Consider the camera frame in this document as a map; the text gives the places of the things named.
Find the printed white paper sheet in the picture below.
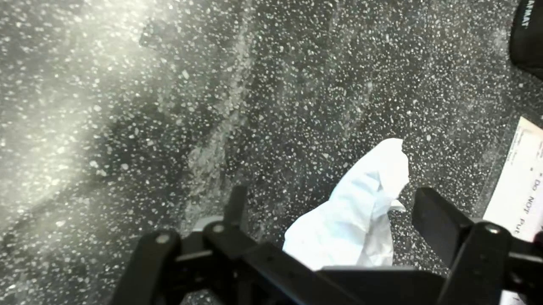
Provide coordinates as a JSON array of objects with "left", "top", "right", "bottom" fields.
[{"left": 481, "top": 115, "right": 543, "bottom": 244}]

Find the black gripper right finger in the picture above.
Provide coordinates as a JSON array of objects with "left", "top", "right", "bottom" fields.
[{"left": 410, "top": 186, "right": 543, "bottom": 305}]

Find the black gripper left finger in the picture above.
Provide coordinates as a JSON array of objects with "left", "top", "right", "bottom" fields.
[{"left": 108, "top": 185, "right": 340, "bottom": 305}]

